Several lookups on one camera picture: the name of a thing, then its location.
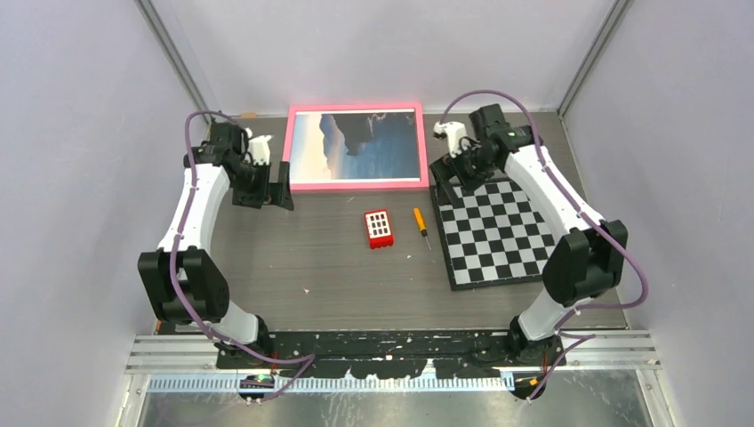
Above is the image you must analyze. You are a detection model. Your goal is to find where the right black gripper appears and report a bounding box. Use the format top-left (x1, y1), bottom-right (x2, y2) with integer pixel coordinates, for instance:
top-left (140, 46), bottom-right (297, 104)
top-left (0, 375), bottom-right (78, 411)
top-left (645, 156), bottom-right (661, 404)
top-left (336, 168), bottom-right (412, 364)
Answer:
top-left (428, 140), bottom-right (495, 206)

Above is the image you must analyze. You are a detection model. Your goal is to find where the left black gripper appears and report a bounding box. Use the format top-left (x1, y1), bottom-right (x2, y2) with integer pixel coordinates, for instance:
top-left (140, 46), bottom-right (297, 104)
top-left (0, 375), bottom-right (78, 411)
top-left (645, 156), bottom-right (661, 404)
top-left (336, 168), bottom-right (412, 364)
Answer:
top-left (230, 159), bottom-right (293, 210)

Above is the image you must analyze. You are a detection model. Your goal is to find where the orange handled screwdriver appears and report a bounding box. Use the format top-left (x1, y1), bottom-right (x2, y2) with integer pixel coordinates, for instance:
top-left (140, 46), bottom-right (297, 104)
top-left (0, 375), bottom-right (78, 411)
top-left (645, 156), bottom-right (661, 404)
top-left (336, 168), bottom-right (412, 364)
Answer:
top-left (413, 207), bottom-right (432, 251)

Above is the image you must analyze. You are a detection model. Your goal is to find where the pink picture frame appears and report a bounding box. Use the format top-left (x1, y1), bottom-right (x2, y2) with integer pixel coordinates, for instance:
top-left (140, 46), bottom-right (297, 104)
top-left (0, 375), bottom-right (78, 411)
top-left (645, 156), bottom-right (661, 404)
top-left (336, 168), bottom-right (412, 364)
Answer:
top-left (283, 101), bottom-right (429, 191)

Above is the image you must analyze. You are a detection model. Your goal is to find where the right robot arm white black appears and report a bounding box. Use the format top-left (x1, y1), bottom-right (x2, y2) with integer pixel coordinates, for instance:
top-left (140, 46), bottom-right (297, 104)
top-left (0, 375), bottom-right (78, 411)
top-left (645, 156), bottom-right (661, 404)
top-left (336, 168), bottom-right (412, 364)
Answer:
top-left (429, 104), bottom-right (628, 366)

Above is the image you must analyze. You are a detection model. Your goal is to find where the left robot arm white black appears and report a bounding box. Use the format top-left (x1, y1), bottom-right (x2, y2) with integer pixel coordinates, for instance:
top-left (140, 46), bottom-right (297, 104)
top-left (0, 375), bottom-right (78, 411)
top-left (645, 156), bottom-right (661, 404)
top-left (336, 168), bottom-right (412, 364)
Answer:
top-left (137, 122), bottom-right (294, 368)

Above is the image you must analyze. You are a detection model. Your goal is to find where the landscape photo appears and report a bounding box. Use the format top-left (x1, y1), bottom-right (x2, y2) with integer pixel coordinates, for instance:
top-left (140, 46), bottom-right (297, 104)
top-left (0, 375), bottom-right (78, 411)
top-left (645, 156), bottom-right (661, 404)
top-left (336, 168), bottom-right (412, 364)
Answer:
top-left (288, 109), bottom-right (421, 184)

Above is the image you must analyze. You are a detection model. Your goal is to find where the black white checkerboard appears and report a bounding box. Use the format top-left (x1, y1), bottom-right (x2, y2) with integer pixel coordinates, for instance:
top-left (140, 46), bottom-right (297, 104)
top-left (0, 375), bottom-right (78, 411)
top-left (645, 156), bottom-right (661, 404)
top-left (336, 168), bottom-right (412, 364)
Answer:
top-left (429, 178), bottom-right (556, 291)

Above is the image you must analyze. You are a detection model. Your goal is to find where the red white toy block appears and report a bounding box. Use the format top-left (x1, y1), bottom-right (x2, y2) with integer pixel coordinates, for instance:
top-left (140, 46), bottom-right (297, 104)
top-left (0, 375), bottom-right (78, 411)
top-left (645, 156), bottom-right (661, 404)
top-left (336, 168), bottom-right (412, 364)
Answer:
top-left (364, 209), bottom-right (395, 249)

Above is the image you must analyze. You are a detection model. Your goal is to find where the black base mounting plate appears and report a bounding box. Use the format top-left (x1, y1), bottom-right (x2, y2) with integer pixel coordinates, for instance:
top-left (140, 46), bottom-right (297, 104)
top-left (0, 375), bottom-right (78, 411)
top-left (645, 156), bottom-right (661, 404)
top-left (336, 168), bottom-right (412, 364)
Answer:
top-left (215, 330), bottom-right (564, 380)

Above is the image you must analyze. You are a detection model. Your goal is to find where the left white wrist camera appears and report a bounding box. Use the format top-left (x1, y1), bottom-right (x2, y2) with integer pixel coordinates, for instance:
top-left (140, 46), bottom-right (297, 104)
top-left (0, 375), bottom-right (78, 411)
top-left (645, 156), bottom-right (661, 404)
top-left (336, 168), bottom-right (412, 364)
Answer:
top-left (245, 127), bottom-right (273, 165)

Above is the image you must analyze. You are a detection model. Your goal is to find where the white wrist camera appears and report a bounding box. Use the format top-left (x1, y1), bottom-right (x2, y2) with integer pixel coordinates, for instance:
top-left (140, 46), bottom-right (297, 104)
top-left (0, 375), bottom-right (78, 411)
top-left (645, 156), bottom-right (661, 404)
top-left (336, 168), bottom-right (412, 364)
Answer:
top-left (245, 127), bottom-right (273, 165)
top-left (433, 122), bottom-right (469, 157)

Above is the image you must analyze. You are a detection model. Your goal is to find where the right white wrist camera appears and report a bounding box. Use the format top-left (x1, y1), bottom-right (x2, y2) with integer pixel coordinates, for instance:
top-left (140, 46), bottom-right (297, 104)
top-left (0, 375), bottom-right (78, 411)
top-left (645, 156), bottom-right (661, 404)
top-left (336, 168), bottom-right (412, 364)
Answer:
top-left (433, 122), bottom-right (469, 157)

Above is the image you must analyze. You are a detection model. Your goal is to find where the aluminium rail frame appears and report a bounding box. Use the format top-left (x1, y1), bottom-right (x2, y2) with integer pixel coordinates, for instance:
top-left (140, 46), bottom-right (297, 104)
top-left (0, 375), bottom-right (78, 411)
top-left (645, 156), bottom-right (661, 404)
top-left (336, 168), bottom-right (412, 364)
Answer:
top-left (124, 333), bottom-right (662, 395)

